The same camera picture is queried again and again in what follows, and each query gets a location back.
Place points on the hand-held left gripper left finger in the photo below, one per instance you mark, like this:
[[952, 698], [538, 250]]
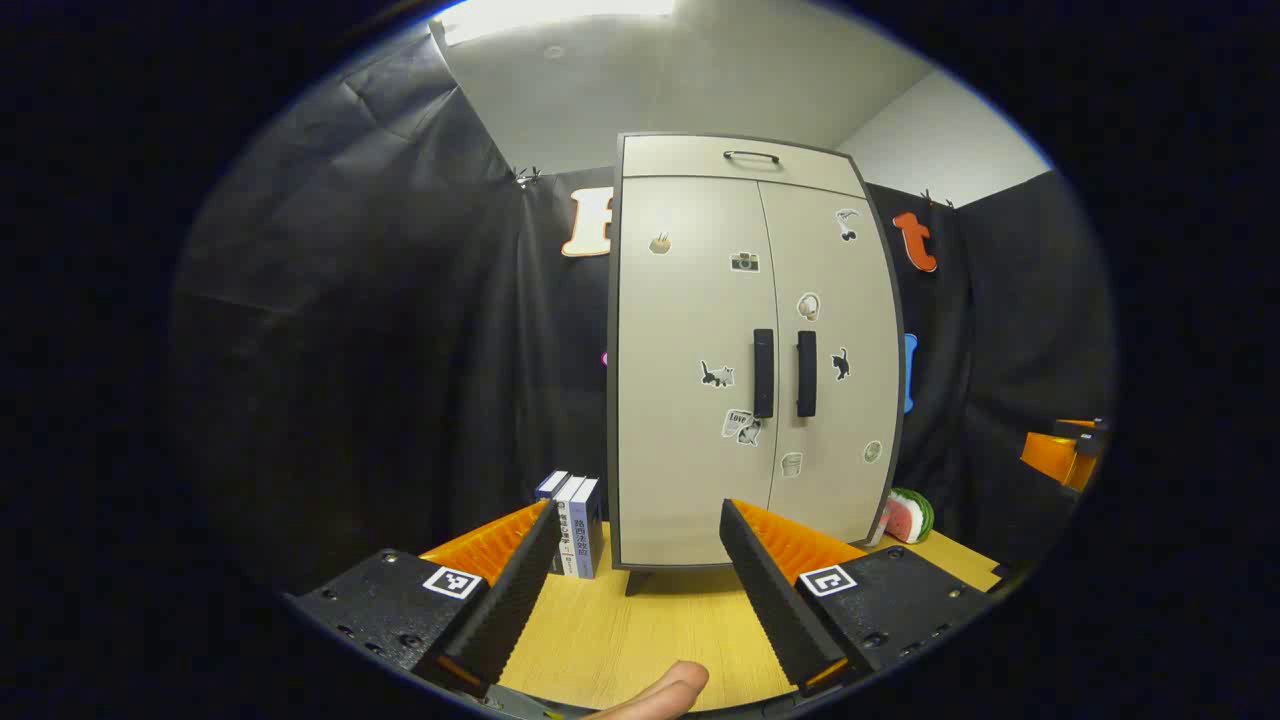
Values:
[[520, 580]]

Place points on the beige cabinet door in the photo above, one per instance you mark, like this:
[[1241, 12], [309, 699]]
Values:
[[680, 330], [850, 300]]

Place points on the light blue book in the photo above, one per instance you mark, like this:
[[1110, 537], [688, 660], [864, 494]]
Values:
[[588, 530]]

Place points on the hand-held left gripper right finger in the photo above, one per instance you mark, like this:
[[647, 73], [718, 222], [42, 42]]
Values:
[[765, 590]]

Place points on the black backdrop cloth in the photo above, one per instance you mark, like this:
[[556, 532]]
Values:
[[350, 300]]

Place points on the watermelon slice toy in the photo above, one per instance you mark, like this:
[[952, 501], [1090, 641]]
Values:
[[910, 515]]

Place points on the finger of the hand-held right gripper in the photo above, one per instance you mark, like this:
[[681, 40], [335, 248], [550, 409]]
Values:
[[1055, 458], [1092, 432]]

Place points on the beige double-door shoe cabinet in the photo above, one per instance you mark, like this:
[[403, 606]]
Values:
[[613, 400]]

